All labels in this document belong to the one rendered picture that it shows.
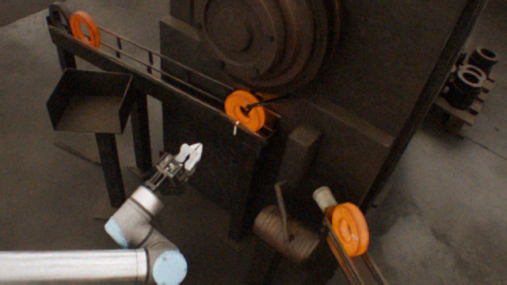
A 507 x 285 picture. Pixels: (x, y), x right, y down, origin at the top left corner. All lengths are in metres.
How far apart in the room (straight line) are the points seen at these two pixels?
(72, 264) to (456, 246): 1.87
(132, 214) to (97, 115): 0.56
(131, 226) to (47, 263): 0.25
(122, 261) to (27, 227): 1.10
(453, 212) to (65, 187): 2.08
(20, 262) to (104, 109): 0.77
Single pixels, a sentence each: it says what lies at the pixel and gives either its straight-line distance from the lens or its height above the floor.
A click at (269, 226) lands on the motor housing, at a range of 1.39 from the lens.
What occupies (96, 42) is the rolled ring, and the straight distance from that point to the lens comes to 1.93.
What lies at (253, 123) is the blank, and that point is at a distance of 1.39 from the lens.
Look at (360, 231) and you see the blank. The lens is 1.16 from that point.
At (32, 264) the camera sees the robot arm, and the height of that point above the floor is 0.80.
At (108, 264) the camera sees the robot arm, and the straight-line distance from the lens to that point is 1.05.
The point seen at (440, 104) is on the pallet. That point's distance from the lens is 2.90.
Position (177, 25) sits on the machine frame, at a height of 0.87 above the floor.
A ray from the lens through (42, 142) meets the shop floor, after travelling 2.43.
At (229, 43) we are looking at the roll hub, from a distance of 1.12.
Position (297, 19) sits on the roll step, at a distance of 1.04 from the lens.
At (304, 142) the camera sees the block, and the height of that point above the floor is 0.80.
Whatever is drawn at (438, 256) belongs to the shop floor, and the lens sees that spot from 2.25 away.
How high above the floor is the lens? 1.69
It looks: 46 degrees down
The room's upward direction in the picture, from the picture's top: 11 degrees clockwise
